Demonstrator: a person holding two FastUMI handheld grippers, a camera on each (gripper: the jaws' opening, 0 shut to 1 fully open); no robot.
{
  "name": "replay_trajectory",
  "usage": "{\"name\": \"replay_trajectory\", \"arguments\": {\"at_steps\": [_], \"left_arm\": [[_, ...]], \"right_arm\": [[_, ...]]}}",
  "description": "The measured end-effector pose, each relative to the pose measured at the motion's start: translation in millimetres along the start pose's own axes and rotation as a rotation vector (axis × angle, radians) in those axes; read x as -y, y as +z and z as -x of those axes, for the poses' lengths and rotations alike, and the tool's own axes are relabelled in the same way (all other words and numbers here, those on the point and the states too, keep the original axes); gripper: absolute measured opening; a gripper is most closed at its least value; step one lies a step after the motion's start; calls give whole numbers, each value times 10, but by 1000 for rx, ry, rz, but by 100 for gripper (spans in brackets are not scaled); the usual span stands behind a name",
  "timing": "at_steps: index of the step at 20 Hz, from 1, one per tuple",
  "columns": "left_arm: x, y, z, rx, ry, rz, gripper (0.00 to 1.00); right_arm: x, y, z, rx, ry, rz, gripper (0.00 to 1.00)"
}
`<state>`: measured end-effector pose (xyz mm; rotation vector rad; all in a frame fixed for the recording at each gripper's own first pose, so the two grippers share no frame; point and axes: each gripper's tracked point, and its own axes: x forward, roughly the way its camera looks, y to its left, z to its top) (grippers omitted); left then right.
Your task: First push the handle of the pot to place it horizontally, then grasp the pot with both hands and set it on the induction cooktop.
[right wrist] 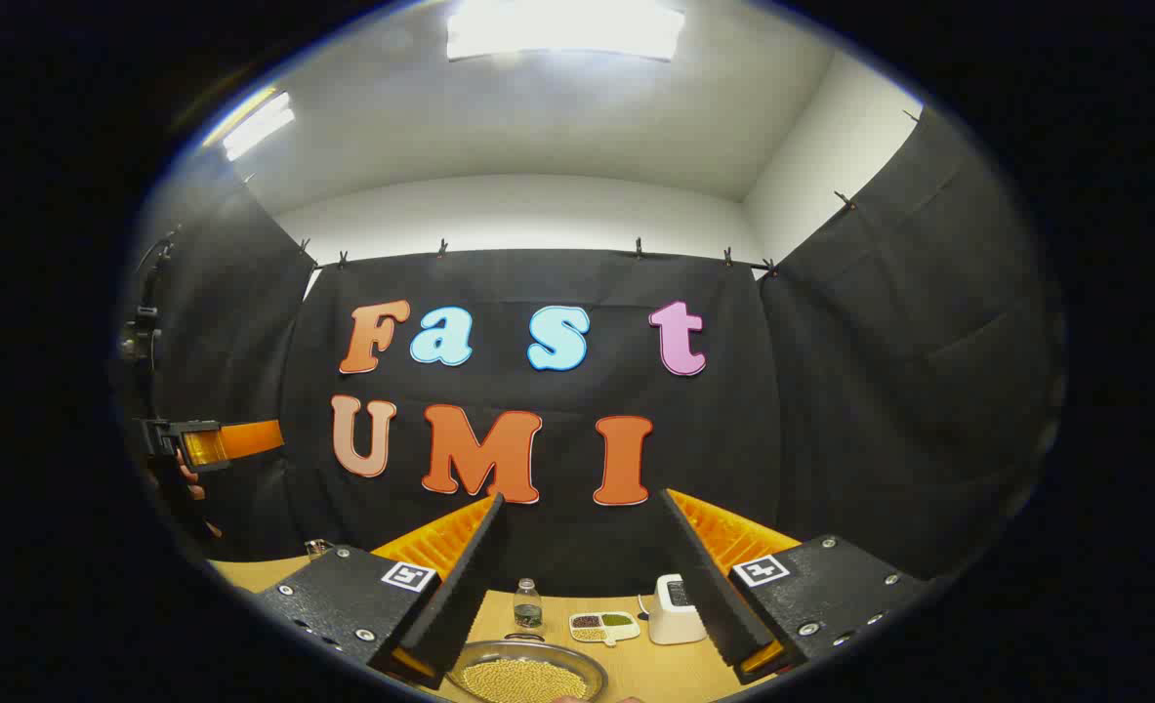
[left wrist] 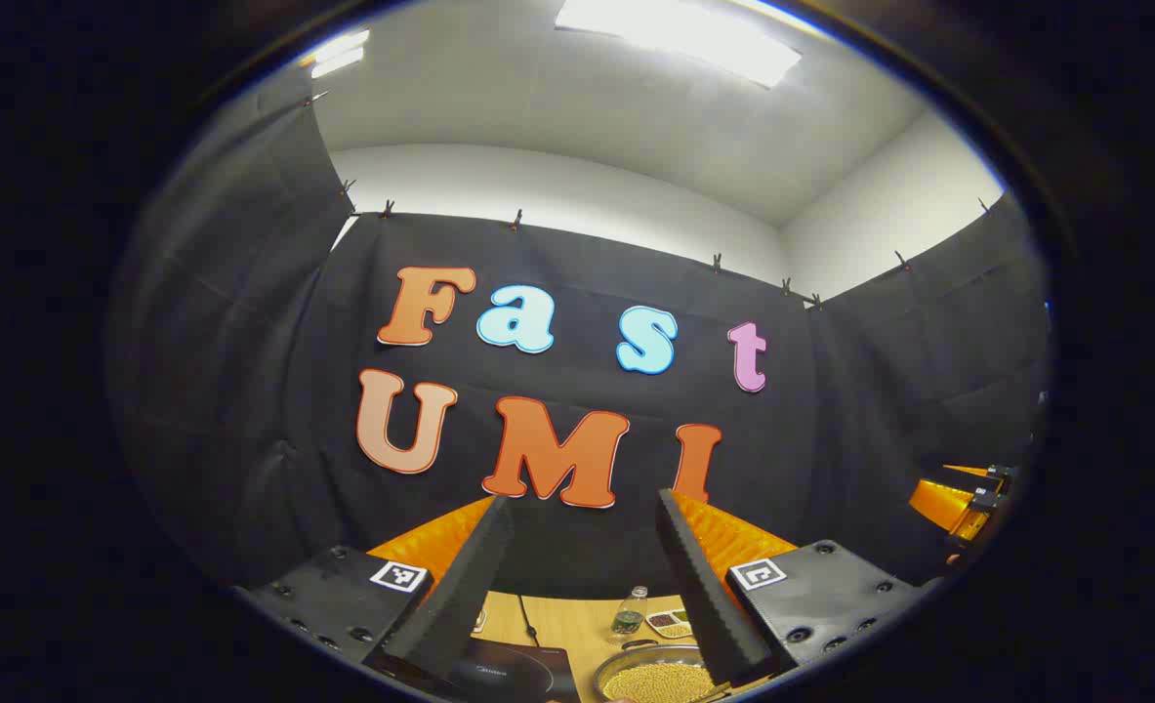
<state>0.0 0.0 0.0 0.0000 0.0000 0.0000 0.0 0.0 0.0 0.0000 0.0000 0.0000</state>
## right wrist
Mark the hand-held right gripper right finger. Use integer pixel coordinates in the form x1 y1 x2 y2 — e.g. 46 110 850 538
657 488 934 684

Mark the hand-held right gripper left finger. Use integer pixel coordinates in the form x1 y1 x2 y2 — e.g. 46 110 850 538
250 493 508 689

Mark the steel pot with black handles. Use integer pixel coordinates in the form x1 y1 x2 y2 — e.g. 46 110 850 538
445 633 609 703

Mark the pile of yellow soybeans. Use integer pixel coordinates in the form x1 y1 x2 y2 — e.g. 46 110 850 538
462 659 588 703

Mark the white toaster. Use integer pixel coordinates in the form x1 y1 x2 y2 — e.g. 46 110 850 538
640 574 707 645

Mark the white divided dish of beans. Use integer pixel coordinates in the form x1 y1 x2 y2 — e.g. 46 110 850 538
569 611 641 647

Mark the black backdrop cloth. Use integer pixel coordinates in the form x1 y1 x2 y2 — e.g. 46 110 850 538
113 107 1066 599

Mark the small ceiling light panel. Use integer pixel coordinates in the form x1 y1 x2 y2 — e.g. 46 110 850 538
221 90 297 162

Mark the large ceiling light panel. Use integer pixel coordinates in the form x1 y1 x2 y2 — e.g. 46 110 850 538
445 0 685 62

